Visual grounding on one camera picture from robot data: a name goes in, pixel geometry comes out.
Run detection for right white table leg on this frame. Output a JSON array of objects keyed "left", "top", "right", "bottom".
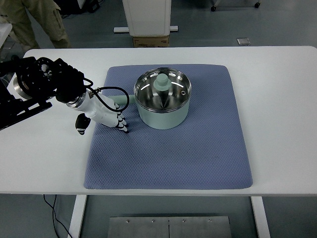
[{"left": 251, "top": 196, "right": 271, "bottom": 238}]

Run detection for black floor cable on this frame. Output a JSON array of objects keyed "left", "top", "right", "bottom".
[{"left": 43, "top": 194, "right": 72, "bottom": 238}]

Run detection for left white table leg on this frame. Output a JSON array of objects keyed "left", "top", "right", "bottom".
[{"left": 67, "top": 195, "right": 88, "bottom": 238}]

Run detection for white cabinet pedestal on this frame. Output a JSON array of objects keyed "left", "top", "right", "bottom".
[{"left": 113, "top": 0, "right": 178, "bottom": 37}]

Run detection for white cart with castors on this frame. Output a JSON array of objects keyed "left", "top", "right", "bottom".
[{"left": 210, "top": 0, "right": 263, "bottom": 12}]

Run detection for white table leg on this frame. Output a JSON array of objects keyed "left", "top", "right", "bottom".
[
  {"left": 67, "top": 195, "right": 88, "bottom": 238},
  {"left": 251, "top": 196, "right": 271, "bottom": 238}
]

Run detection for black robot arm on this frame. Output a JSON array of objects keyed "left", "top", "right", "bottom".
[{"left": 0, "top": 57, "right": 86, "bottom": 129}]

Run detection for person in beige trousers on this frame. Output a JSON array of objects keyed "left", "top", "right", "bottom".
[{"left": 0, "top": 0, "right": 71, "bottom": 52}]

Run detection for blue quilted mat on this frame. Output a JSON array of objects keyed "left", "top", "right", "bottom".
[{"left": 84, "top": 64, "right": 253, "bottom": 190}]

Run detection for green pot with glass lid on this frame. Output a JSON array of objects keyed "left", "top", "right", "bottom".
[{"left": 99, "top": 67, "right": 192, "bottom": 130}]

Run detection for grey floor outlet plate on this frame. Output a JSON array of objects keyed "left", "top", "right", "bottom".
[{"left": 236, "top": 37, "right": 251, "bottom": 46}]

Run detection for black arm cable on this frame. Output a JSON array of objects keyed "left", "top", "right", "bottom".
[{"left": 83, "top": 78, "right": 130, "bottom": 113}]

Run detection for black equipment on floor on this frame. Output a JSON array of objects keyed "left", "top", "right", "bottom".
[{"left": 55, "top": 0, "right": 100, "bottom": 14}]

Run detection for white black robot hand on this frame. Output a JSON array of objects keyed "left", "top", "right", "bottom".
[{"left": 66, "top": 90, "right": 128, "bottom": 135}]

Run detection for cardboard box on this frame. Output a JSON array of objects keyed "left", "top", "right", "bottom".
[{"left": 132, "top": 36, "right": 169, "bottom": 48}]

